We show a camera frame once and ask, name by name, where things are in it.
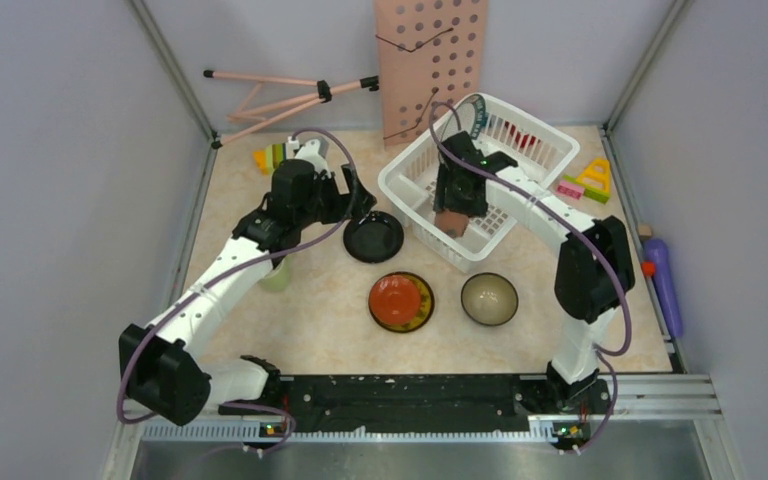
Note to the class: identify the red bowl yellow rim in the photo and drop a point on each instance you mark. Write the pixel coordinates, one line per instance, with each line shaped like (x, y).
(401, 302)

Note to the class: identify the white plastic dish rack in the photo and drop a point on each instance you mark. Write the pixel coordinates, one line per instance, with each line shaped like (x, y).
(409, 181)

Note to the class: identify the small wooden block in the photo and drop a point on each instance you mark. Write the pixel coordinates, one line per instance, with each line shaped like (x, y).
(645, 232)

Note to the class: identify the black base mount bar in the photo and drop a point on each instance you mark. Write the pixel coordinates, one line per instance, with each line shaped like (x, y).
(402, 404)

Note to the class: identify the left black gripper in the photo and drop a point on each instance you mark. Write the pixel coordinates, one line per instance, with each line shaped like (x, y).
(342, 202)

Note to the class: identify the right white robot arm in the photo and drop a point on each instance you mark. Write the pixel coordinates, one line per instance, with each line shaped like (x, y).
(594, 271)

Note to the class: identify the pink toy brick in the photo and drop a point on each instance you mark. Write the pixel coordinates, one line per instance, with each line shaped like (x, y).
(570, 189)

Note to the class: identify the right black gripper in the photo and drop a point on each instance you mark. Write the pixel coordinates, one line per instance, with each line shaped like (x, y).
(445, 199)

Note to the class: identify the yellow green toy block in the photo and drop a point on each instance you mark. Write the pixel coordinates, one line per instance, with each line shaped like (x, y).
(595, 180)

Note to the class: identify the stacked coloured toy blocks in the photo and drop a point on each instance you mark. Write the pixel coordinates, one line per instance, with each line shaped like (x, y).
(269, 158)

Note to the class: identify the red toy basket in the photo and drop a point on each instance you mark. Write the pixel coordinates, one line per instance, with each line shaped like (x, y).
(522, 140)

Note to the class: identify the purple handle tool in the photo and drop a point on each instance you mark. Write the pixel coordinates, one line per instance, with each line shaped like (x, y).
(656, 266)

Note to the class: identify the orange dotted mug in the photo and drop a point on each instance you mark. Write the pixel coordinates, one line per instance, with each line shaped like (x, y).
(451, 223)

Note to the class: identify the pink perforated board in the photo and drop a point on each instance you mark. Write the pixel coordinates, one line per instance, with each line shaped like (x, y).
(428, 51)

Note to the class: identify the black small plate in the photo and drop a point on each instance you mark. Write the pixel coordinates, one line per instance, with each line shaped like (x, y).
(375, 238)

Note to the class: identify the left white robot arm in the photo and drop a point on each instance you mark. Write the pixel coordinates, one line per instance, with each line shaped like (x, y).
(158, 362)

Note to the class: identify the white plate green rim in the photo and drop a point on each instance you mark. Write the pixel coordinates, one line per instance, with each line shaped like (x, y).
(469, 116)

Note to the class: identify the light green mug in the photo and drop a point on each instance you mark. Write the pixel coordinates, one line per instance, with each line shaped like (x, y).
(279, 278)

